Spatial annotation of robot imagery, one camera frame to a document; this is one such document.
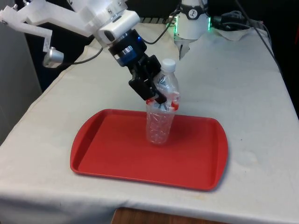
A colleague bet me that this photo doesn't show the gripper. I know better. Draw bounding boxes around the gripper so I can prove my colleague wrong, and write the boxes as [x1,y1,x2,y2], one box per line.
[108,29,168,105]

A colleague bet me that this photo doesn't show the clear plastic bottle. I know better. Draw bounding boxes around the clear plastic bottle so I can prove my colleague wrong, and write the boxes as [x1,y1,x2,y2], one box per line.
[145,58,180,146]

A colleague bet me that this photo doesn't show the red tray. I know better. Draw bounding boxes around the red tray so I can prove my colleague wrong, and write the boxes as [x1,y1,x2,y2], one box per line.
[70,108,228,192]

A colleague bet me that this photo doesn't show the black cable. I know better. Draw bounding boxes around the black cable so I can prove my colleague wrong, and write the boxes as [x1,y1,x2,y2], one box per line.
[72,46,105,65]
[139,10,178,45]
[234,0,282,70]
[211,13,253,31]

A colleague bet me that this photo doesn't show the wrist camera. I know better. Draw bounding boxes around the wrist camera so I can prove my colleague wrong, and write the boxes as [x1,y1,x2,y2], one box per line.
[97,10,141,45]

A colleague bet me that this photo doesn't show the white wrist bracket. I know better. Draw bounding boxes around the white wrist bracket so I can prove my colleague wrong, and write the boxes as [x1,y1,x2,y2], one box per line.
[0,0,94,69]

